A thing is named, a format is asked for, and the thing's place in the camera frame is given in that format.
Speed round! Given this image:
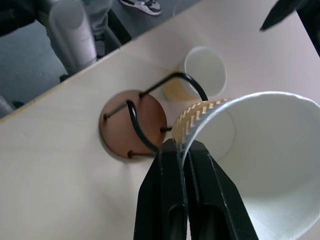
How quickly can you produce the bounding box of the black pointed right gripper right finger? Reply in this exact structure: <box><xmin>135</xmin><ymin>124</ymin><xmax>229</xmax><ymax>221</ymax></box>
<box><xmin>259</xmin><ymin>0</ymin><xmax>301</xmax><ymax>32</ymax></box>

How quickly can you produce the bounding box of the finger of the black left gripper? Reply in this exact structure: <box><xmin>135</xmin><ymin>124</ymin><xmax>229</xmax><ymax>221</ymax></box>
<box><xmin>134</xmin><ymin>138</ymin><xmax>189</xmax><ymax>240</ymax></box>

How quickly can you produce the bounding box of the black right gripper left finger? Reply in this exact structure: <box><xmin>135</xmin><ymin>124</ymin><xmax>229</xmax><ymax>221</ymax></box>
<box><xmin>183</xmin><ymin>140</ymin><xmax>259</xmax><ymax>240</ymax></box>

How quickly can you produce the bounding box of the paper cup with zigzag sleeve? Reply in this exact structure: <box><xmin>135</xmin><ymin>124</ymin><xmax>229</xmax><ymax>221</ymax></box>
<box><xmin>172</xmin><ymin>91</ymin><xmax>320</xmax><ymax>240</ymax></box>
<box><xmin>161</xmin><ymin>46</ymin><xmax>228</xmax><ymax>102</ymax></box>

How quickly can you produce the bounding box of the black and white sneaker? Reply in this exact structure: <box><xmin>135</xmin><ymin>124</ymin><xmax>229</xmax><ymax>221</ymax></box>
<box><xmin>118</xmin><ymin>0</ymin><xmax>162</xmax><ymax>17</ymax></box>

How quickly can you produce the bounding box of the silver grey cylinder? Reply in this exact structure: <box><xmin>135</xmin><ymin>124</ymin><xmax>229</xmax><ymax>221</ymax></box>
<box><xmin>48</xmin><ymin>0</ymin><xmax>99</xmax><ymax>74</ymax></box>

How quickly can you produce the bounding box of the grey trouser leg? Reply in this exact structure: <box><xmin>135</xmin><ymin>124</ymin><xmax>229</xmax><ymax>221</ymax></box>
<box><xmin>84</xmin><ymin>0</ymin><xmax>111</xmax><ymax>39</ymax></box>

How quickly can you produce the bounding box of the black blurred object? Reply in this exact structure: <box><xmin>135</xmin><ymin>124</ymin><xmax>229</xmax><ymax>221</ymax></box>
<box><xmin>0</xmin><ymin>0</ymin><xmax>38</xmax><ymax>38</ymax></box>

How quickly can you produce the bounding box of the wire cup holder wooden base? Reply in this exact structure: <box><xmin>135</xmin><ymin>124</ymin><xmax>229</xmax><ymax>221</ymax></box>
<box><xmin>98</xmin><ymin>71</ymin><xmax>209</xmax><ymax>160</ymax></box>

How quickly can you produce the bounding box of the black metal frame leg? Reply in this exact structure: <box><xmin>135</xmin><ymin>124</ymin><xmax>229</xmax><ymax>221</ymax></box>
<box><xmin>106</xmin><ymin>0</ymin><xmax>133</xmax><ymax>50</ymax></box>

